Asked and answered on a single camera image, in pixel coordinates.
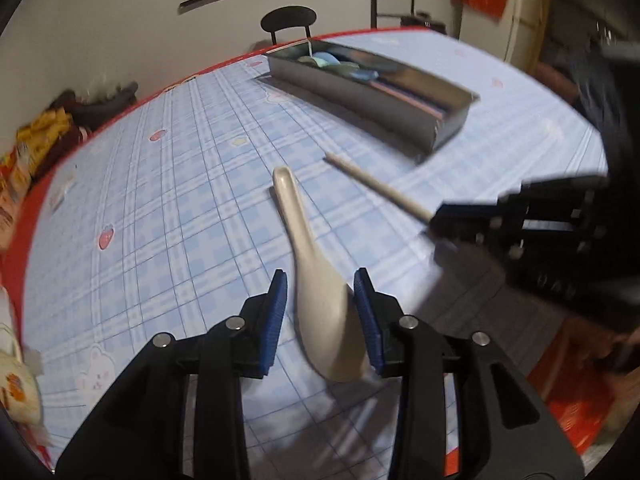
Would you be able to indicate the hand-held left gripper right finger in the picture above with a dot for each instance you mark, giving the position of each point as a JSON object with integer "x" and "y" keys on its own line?
{"x": 366, "y": 320}

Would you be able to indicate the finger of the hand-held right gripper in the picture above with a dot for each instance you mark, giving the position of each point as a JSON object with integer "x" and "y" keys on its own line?
{"x": 470, "y": 222}
{"x": 555, "y": 197}

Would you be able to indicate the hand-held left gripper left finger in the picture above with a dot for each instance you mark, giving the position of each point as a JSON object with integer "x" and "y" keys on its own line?
{"x": 274, "y": 320}

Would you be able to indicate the beige spoon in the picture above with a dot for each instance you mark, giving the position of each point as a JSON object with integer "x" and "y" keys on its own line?
{"x": 320, "y": 305}

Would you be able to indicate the beige chopstick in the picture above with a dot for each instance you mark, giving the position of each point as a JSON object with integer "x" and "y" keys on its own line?
{"x": 375, "y": 187}

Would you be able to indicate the pink chopstick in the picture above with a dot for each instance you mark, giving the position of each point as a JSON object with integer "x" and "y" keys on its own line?
{"x": 405, "y": 94}

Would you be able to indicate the perforated metal utensil tray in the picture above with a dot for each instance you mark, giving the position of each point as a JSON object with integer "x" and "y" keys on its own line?
{"x": 350, "y": 100}

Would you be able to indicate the blue spoon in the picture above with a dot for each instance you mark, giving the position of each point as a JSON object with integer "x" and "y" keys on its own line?
{"x": 362, "y": 76}

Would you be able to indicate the green spoon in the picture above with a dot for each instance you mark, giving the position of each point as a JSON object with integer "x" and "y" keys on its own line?
{"x": 345, "y": 66}

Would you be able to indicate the person's right forearm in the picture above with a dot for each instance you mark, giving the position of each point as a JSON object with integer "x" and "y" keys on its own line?
{"x": 625, "y": 395}

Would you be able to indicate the brown trash bin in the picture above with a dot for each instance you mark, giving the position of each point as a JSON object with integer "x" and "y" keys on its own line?
{"x": 556, "y": 80}

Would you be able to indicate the white refrigerator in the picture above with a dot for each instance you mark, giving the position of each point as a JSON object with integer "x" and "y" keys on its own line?
{"x": 530, "y": 20}

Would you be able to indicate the brown rice cooker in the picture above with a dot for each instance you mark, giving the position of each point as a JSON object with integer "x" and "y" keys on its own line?
{"x": 425, "y": 22}

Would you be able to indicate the small white packet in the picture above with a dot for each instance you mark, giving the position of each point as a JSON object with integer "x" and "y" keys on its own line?
{"x": 58, "y": 195}

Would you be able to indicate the white bear print cup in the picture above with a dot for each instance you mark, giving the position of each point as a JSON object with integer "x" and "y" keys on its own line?
{"x": 17, "y": 390}

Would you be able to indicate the grey stool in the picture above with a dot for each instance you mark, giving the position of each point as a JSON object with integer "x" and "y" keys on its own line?
{"x": 107, "y": 105}

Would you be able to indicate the black round chair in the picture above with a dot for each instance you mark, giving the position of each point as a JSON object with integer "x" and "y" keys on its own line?
{"x": 289, "y": 19}

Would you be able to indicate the pile of yellow snack packets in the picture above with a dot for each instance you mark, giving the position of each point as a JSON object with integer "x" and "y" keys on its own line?
{"x": 42, "y": 132}

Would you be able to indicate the red snack bag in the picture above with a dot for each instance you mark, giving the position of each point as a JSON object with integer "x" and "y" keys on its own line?
{"x": 12, "y": 175}

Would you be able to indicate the black metal frame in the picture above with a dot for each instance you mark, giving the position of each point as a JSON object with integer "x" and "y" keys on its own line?
{"x": 374, "y": 7}

